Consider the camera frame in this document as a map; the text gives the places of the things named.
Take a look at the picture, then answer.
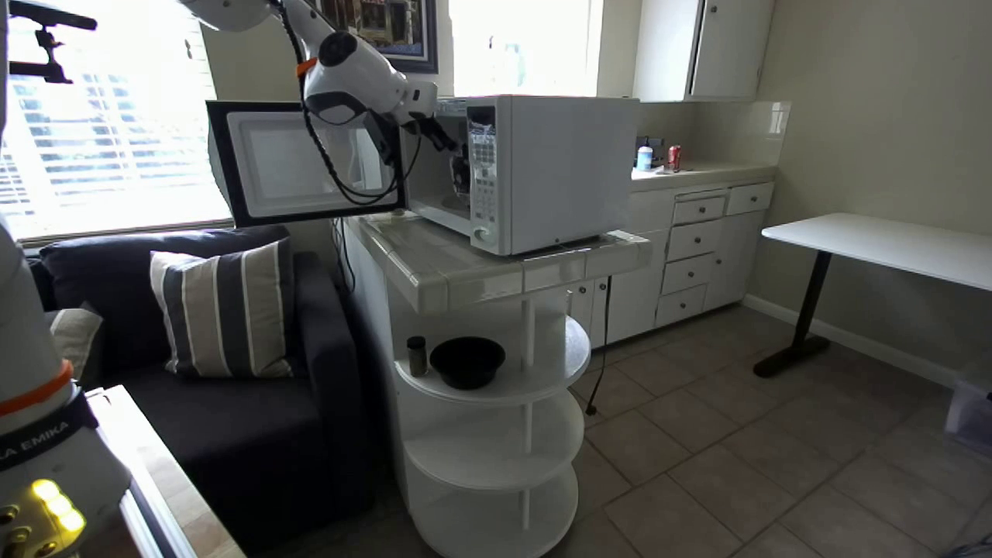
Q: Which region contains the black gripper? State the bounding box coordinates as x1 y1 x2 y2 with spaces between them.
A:
405 113 457 153

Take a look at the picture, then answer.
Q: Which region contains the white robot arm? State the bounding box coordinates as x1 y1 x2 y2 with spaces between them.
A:
0 0 435 558

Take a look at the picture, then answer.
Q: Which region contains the microwave door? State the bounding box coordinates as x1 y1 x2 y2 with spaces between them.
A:
209 104 404 228

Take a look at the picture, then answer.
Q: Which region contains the white microwave oven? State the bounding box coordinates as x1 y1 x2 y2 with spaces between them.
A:
405 95 636 257

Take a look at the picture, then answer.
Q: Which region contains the framed picture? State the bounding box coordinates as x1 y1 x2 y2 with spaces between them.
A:
317 0 437 74

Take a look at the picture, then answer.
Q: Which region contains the small dark cup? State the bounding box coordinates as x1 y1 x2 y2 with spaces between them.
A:
405 335 429 380

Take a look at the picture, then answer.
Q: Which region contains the blue white bottle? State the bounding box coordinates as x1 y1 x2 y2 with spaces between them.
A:
636 144 655 173

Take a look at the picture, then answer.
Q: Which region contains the black bowl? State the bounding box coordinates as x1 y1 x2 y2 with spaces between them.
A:
431 338 507 390

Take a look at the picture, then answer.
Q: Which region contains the red can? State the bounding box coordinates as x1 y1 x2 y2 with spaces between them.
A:
666 146 686 172

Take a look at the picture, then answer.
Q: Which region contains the white upper cabinet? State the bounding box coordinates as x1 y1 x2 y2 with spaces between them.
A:
633 0 774 104

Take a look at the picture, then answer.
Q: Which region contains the striped cushion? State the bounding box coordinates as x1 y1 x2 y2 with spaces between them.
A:
149 242 292 382

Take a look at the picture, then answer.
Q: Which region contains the white drawer cabinet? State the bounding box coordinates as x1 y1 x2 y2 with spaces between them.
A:
570 164 774 347

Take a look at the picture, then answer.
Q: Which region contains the white round shelf unit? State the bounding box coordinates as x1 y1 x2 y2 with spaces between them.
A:
393 315 591 558

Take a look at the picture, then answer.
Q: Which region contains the dark blue sofa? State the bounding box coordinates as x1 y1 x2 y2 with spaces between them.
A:
28 228 374 552

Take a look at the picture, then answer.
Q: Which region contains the white cushion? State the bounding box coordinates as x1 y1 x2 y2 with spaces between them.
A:
48 306 104 380

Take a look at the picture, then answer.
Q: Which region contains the white desk with black leg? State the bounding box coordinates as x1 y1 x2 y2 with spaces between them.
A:
754 214 992 380

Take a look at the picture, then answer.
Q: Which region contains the black floor cable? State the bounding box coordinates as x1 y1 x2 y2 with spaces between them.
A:
582 360 613 418

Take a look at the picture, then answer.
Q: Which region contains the black camera on stand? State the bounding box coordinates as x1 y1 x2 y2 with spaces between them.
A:
3 0 101 83

